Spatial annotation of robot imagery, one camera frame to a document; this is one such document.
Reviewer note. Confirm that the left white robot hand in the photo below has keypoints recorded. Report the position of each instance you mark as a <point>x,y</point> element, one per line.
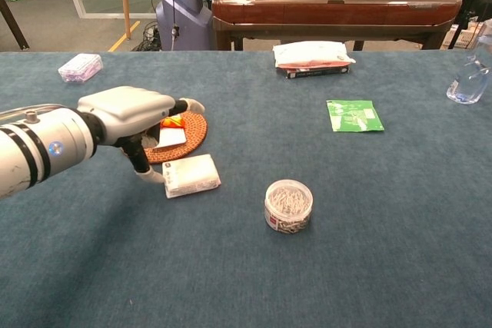
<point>127,109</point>

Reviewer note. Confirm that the white tissue pack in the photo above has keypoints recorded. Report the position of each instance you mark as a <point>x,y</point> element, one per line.
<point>192,176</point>

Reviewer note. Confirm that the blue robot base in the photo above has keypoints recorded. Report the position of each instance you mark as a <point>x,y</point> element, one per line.
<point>184,17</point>

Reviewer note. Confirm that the white wet wipes pack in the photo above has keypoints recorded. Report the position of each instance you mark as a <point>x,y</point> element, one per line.
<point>311,53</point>

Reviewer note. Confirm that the white card with orange ribbon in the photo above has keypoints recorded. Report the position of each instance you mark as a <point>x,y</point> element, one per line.
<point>173,138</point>

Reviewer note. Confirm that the clear box of purple items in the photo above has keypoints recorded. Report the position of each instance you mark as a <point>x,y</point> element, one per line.
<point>80,68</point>

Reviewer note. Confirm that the brown woven round coaster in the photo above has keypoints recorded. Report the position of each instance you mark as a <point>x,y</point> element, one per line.
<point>194,132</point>

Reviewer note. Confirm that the black slanted leg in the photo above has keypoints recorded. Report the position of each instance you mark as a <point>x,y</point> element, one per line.
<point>13,24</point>

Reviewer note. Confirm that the round clear paper clip tub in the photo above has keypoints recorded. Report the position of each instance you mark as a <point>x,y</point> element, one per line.
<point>288,205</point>

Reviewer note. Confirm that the brown mahjong table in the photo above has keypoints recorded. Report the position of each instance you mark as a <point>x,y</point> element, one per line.
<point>326,9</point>

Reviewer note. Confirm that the green foil packet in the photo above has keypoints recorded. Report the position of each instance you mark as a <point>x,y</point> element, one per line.
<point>353,116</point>

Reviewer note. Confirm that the clear plastic water bottle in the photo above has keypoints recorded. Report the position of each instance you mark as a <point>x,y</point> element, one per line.
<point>467,82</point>

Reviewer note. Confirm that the white plastic crate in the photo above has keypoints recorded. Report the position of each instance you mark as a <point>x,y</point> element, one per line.
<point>461,39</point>

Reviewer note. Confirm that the black tripod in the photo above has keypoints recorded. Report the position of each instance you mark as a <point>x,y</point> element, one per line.
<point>470,9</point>

